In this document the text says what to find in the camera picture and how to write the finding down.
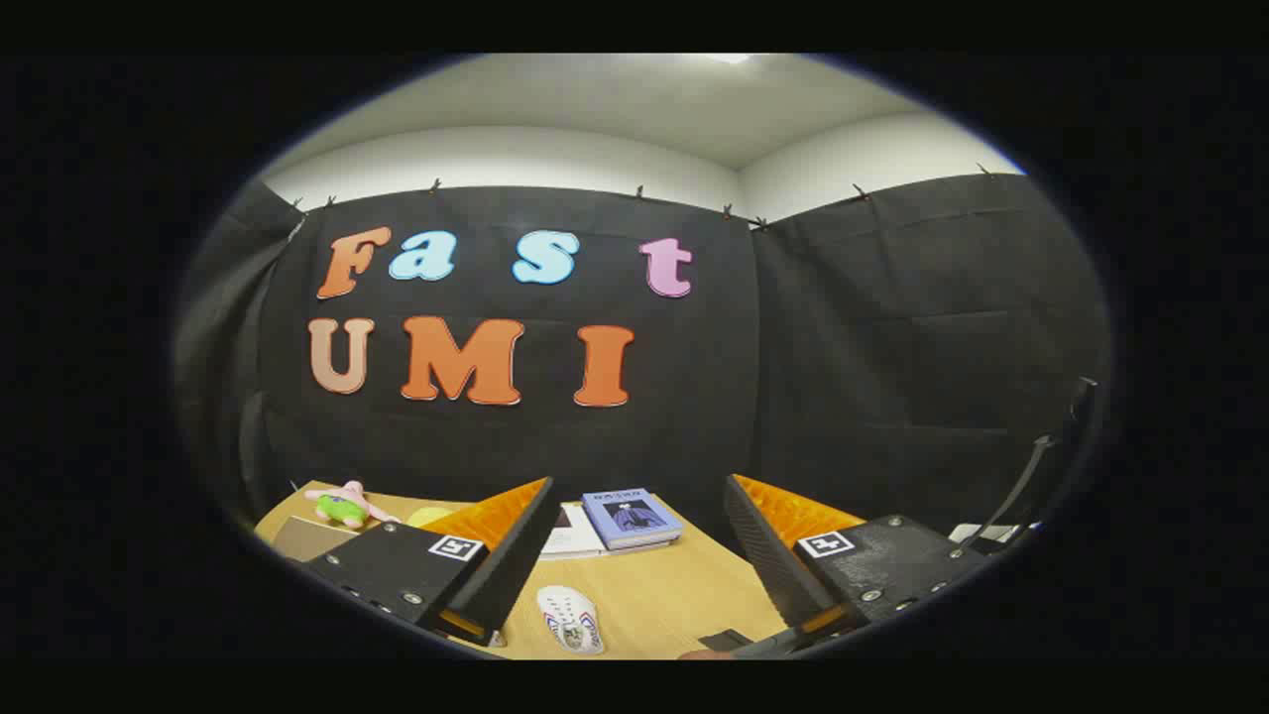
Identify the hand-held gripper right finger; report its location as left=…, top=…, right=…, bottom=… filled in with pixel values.
left=724, top=474, right=992, bottom=651

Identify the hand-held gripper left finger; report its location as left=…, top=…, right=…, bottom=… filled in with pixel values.
left=300, top=476, right=558, bottom=648

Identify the white striped sneaker shoe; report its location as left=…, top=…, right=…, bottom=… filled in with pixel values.
left=536, top=585, right=606, bottom=655

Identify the black backdrop cloth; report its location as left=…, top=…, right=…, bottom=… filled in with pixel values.
left=171, top=174, right=1111, bottom=556

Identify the black stand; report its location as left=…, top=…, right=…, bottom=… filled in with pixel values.
left=967, top=377, right=1099, bottom=551

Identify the pink and green plush toy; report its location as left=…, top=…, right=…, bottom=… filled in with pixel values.
left=304, top=480, right=403, bottom=530

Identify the cream fabric storage box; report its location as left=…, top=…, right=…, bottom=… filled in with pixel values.
left=273, top=516, right=360, bottom=563

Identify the white book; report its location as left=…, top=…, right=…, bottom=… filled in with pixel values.
left=540, top=503, right=608, bottom=561

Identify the blue book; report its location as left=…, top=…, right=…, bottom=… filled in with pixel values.
left=581, top=487, right=685, bottom=551

